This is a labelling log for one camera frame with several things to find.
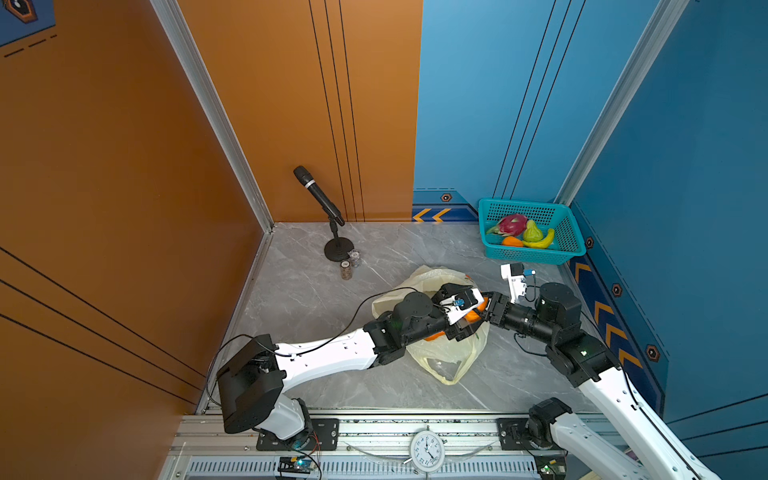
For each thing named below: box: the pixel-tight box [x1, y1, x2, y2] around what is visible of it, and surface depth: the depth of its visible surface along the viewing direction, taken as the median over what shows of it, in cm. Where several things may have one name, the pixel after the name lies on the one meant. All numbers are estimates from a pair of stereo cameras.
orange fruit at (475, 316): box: [464, 297, 489, 324], surface depth 65 cm
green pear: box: [523, 219, 543, 242], surface depth 113 cm
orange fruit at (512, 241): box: [502, 236, 523, 247], surface depth 112 cm
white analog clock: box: [410, 425, 445, 473], surface depth 70 cm
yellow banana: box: [522, 228, 555, 249], surface depth 114 cm
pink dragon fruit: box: [486, 214, 527, 237], surface depth 114 cm
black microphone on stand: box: [293, 165, 354, 262], surface depth 98 cm
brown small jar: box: [340, 260, 353, 281], surface depth 105 cm
